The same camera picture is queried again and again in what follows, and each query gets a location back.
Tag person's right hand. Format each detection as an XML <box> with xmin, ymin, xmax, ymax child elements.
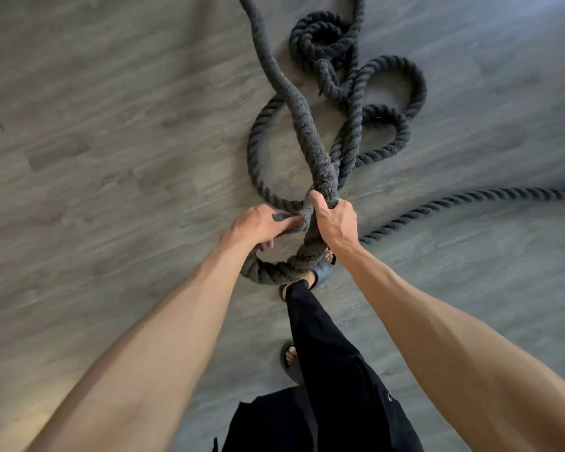
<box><xmin>309</xmin><ymin>190</ymin><xmax>361</xmax><ymax>259</ymax></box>

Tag person's left forearm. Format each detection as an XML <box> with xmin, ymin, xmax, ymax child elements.
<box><xmin>26</xmin><ymin>240</ymin><xmax>260</xmax><ymax>452</ymax></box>

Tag thick dark grey battle rope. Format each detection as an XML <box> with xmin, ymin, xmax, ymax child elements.
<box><xmin>236</xmin><ymin>0</ymin><xmax>565</xmax><ymax>286</ymax></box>

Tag black trousers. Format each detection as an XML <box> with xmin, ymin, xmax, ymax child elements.
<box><xmin>213</xmin><ymin>280</ymin><xmax>424</xmax><ymax>452</ymax></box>

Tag grey slide sandal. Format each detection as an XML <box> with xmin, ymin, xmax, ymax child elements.
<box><xmin>280</xmin><ymin>341</ymin><xmax>307</xmax><ymax>386</ymax></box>
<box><xmin>279</xmin><ymin>248</ymin><xmax>337</xmax><ymax>302</ymax></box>

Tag person's right forearm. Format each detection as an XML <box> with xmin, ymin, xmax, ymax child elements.
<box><xmin>334</xmin><ymin>242</ymin><xmax>565</xmax><ymax>452</ymax></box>

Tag person's left hand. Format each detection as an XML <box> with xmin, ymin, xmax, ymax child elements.
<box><xmin>220</xmin><ymin>204</ymin><xmax>304</xmax><ymax>253</ymax></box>

